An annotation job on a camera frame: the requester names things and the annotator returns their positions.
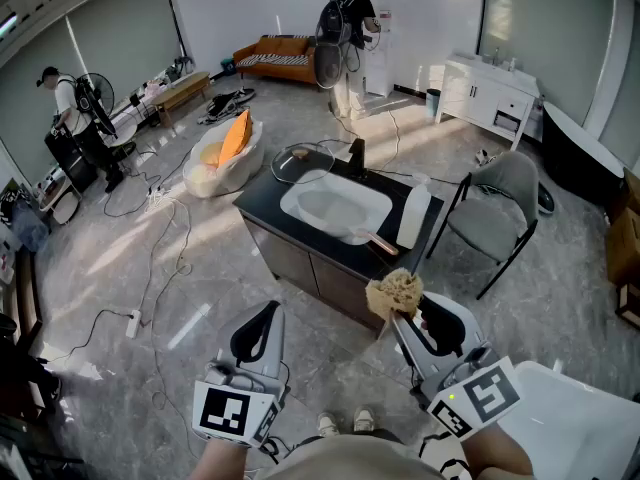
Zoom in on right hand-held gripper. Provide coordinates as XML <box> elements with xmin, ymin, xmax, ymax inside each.
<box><xmin>385</xmin><ymin>291</ymin><xmax>522</xmax><ymax>442</ymax></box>

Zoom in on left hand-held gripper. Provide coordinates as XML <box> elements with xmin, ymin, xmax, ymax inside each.
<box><xmin>192</xmin><ymin>300</ymin><xmax>291</xmax><ymax>448</ymax></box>

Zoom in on yellow loofah sponge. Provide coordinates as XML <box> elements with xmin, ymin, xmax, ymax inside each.
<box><xmin>364</xmin><ymin>266</ymin><xmax>425</xmax><ymax>323</ymax></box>

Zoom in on person's left forearm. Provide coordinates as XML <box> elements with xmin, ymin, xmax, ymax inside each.
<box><xmin>188</xmin><ymin>435</ymin><xmax>256</xmax><ymax>480</ymax></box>

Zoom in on person's right forearm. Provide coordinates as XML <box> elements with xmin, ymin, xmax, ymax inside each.
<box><xmin>459</xmin><ymin>422</ymin><xmax>536</xmax><ymax>480</ymax></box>

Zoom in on glass pot lid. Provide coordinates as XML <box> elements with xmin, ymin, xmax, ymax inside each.
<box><xmin>270</xmin><ymin>141</ymin><xmax>335</xmax><ymax>185</ymax></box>

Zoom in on person's right shoe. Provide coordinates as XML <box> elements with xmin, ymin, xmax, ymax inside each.
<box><xmin>353</xmin><ymin>406</ymin><xmax>376</xmax><ymax>433</ymax></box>

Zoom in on person's shoe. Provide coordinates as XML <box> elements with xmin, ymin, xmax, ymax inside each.
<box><xmin>353</xmin><ymin>406</ymin><xmax>376</xmax><ymax>433</ymax></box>
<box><xmin>317</xmin><ymin>411</ymin><xmax>340</xmax><ymax>438</ymax></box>

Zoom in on person's left shoe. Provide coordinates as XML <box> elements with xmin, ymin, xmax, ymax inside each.
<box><xmin>317</xmin><ymin>411</ymin><xmax>340</xmax><ymax>438</ymax></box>

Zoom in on white plastic jug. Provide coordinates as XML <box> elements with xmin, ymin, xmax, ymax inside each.
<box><xmin>395</xmin><ymin>183</ymin><xmax>432</xmax><ymax>249</ymax></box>

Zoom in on grey chair with black legs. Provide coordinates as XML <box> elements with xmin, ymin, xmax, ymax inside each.
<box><xmin>425</xmin><ymin>150</ymin><xmax>541</xmax><ymax>301</ymax></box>

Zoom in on black sink cabinet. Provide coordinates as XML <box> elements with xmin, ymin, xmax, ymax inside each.
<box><xmin>233</xmin><ymin>155</ymin><xmax>445</xmax><ymax>334</ymax></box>

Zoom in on person's beige shirt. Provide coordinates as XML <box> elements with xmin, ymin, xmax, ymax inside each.
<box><xmin>244</xmin><ymin>432</ymin><xmax>446</xmax><ymax>480</ymax></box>

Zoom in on white sink basin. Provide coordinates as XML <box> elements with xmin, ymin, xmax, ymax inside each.
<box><xmin>279</xmin><ymin>167</ymin><xmax>394</xmax><ymax>247</ymax></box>

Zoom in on white rectangular tub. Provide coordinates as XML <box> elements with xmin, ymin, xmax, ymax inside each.
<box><xmin>494</xmin><ymin>360</ymin><xmax>640</xmax><ymax>480</ymax></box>

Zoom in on yellow cushion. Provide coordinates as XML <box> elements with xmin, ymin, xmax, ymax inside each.
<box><xmin>199</xmin><ymin>141</ymin><xmax>225</xmax><ymax>167</ymax></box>

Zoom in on black faucet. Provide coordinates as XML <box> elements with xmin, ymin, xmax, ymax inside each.
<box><xmin>347</xmin><ymin>137</ymin><xmax>367</xmax><ymax>179</ymax></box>

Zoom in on orange cushion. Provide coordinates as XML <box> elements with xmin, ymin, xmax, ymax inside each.
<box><xmin>218</xmin><ymin>109</ymin><xmax>253</xmax><ymax>168</ymax></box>

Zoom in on brown cardboard box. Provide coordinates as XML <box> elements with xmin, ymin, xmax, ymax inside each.
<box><xmin>604</xmin><ymin>167</ymin><xmax>640</xmax><ymax>284</ymax></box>

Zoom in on black bathtub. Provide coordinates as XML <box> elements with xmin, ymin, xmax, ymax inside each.
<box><xmin>542</xmin><ymin>101</ymin><xmax>626</xmax><ymax>204</ymax></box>

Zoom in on white small side table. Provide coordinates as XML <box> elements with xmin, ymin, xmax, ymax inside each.
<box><xmin>38</xmin><ymin>175</ymin><xmax>84</xmax><ymax>227</ymax></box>

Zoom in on white vanity cabinet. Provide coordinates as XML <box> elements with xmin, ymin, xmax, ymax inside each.
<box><xmin>434</xmin><ymin>52</ymin><xmax>541</xmax><ymax>152</ymax></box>

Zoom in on white round side table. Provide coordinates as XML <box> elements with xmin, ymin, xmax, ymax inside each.
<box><xmin>107</xmin><ymin>112</ymin><xmax>140</xmax><ymax>160</ymax></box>

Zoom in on blue plastic bag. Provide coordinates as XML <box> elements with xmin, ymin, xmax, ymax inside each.
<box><xmin>10</xmin><ymin>202</ymin><xmax>51</xmax><ymax>252</ymax></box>

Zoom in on wooden bench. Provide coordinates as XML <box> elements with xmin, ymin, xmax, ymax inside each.
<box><xmin>151</xmin><ymin>71</ymin><xmax>212</xmax><ymax>129</ymax></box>

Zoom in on white water dispenser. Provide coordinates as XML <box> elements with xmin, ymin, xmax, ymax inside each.
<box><xmin>366</xmin><ymin>7</ymin><xmax>396</xmax><ymax>97</ymax></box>

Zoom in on striped blanket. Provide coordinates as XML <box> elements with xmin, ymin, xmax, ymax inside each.
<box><xmin>238</xmin><ymin>52</ymin><xmax>311</xmax><ymax>68</ymax></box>

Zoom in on black standing fan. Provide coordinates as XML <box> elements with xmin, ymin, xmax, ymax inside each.
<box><xmin>313</xmin><ymin>42</ymin><xmax>346</xmax><ymax>92</ymax></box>
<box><xmin>77</xmin><ymin>71</ymin><xmax>119</xmax><ymax>142</ymax></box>

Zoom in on orange sofa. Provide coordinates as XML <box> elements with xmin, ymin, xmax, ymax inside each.
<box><xmin>232</xmin><ymin>34</ymin><xmax>321</xmax><ymax>85</ymax></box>

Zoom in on black floor cable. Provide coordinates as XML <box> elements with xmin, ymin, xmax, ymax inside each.
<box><xmin>39</xmin><ymin>309</ymin><xmax>132</xmax><ymax>364</ymax></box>

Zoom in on wooden frame stool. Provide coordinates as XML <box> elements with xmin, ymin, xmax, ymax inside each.
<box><xmin>614</xmin><ymin>280</ymin><xmax>640</xmax><ymax>329</ymax></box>

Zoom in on pile of black cables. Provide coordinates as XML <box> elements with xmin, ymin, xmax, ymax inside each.
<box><xmin>197</xmin><ymin>87</ymin><xmax>256</xmax><ymax>125</ymax></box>

